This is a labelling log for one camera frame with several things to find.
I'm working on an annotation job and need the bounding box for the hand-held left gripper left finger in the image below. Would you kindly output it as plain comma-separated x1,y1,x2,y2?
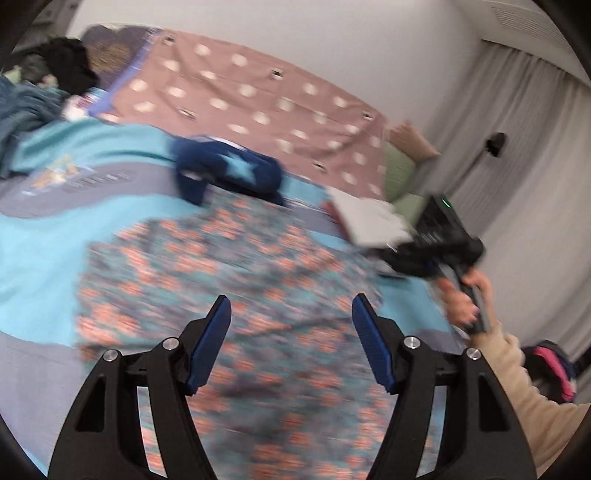
48,294,232,480

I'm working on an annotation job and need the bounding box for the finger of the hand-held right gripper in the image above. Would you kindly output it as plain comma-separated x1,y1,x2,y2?
379,241,435,280

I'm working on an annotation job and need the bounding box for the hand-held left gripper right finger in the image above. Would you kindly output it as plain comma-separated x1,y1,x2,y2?
351,293,539,480

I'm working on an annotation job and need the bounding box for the floral patterned small garment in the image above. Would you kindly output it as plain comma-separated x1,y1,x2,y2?
74,187,444,480

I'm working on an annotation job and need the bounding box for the person's right forearm beige sleeve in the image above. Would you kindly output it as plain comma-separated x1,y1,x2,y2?
470,320,591,477

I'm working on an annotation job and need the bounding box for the person's right hand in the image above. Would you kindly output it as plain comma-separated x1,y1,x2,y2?
436,270,491,334

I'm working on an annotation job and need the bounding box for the green pillow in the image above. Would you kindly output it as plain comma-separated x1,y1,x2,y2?
382,142,434,219

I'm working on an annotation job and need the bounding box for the grey curtain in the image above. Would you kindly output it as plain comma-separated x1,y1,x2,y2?
424,41,591,370

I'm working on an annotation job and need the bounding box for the pink and black bag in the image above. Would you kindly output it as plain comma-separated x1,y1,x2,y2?
523,340,579,404

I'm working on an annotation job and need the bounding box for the navy garment with star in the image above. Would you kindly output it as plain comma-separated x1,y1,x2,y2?
170,135,288,207

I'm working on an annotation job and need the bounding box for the turquoise printed blanket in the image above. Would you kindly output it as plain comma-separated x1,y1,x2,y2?
0,88,462,480

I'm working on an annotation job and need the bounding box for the pink dotted quilt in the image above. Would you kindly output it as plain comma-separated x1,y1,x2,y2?
107,29,389,200

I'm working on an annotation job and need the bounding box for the white air conditioner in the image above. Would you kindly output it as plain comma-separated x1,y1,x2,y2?
479,0,580,62

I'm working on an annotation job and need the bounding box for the white printed cloth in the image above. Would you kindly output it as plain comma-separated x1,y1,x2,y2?
62,90,109,123

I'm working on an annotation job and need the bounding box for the blue denim garment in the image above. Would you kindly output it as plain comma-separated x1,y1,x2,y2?
0,75,71,178

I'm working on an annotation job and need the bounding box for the purple printed cloth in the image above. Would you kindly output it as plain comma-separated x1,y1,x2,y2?
82,24,163,89

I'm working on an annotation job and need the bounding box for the black garment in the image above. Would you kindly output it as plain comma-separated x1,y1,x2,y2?
39,37,100,96

